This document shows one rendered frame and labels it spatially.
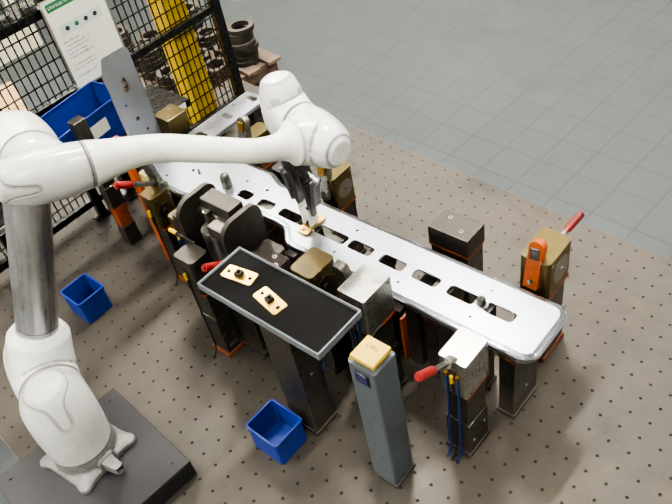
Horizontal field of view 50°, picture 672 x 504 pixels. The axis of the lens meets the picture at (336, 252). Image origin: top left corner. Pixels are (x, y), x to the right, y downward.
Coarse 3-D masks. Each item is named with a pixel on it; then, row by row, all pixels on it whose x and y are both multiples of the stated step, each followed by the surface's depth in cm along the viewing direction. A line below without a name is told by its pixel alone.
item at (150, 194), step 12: (144, 192) 208; (156, 192) 207; (168, 192) 209; (144, 204) 210; (156, 204) 207; (168, 204) 210; (156, 216) 210; (156, 228) 214; (168, 228) 214; (168, 240) 218; (168, 252) 221; (180, 276) 230
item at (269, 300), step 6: (264, 288) 156; (258, 294) 156; (264, 294) 155; (270, 294) 154; (258, 300) 154; (264, 300) 154; (270, 300) 153; (276, 300) 153; (282, 300) 153; (264, 306) 153; (270, 306) 152; (276, 306) 152; (282, 306) 152; (270, 312) 151; (276, 312) 151
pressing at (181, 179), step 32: (224, 192) 211; (256, 192) 208; (288, 192) 206; (288, 224) 195; (320, 224) 194; (352, 224) 192; (352, 256) 183; (416, 256) 179; (416, 288) 172; (448, 288) 170; (480, 288) 168; (512, 288) 167; (448, 320) 163; (480, 320) 162; (544, 320) 159; (512, 352) 154
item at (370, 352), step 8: (368, 336) 143; (360, 344) 142; (368, 344) 141; (376, 344) 141; (384, 344) 141; (352, 352) 140; (360, 352) 140; (368, 352) 140; (376, 352) 140; (384, 352) 139; (360, 360) 139; (368, 360) 138; (376, 360) 138
